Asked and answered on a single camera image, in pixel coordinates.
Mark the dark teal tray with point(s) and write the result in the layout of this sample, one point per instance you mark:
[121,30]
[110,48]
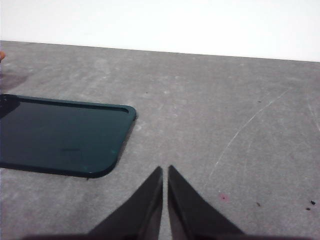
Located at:
[62,135]

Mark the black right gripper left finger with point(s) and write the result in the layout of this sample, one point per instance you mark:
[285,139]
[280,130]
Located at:
[142,212]

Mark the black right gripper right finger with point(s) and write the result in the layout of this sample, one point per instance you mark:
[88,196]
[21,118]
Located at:
[187,212]

